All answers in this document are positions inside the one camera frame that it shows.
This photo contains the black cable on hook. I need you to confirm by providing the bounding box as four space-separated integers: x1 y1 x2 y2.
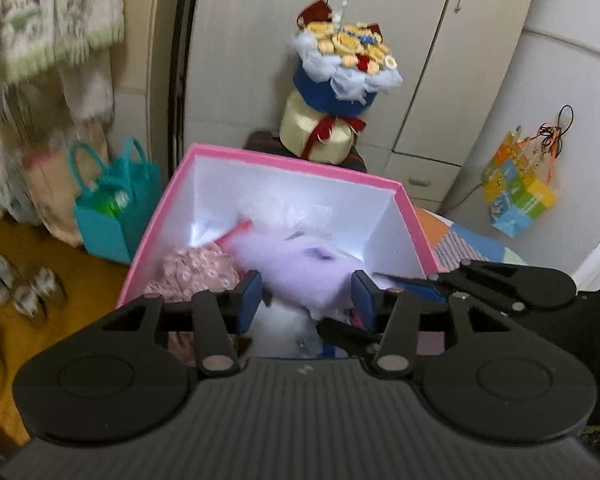
539 105 575 147

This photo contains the purple plush toy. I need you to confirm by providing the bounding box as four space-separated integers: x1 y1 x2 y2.
229 232 369 319

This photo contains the green plastic bottle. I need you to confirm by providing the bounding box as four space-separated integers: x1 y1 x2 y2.
92 192 132 217

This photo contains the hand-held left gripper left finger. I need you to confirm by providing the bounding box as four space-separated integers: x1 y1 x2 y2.
97 270 262 379

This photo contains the cream green knitted cardigan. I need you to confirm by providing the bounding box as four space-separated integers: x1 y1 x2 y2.
0 0 126 84

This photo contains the pink cardboard box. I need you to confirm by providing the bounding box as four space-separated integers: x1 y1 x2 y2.
116 142 442 362

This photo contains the flower bouquet blue wrap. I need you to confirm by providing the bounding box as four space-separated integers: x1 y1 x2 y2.
279 0 404 165

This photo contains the white brown plush cat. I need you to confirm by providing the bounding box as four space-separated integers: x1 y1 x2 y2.
252 300 332 361

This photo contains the pink floral cloth scrunchie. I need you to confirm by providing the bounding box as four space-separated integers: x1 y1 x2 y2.
142 245 244 307

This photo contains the brown paper bag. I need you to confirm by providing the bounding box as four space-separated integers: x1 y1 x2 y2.
22 120 112 249

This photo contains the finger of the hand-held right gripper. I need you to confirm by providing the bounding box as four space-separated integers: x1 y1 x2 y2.
316 318 382 359
372 258 528 314

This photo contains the patchwork tablecloth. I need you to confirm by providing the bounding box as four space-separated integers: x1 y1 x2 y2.
415 207 532 275

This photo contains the colourful paper gift bag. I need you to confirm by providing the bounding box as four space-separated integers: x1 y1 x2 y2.
481 125 559 239

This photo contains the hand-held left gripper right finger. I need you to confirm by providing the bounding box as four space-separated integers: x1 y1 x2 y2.
352 269 528 380

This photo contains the beige wardrobe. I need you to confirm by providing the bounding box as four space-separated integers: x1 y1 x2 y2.
182 0 544 207

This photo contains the teal tote bag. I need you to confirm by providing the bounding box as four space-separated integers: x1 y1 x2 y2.
69 137 162 266

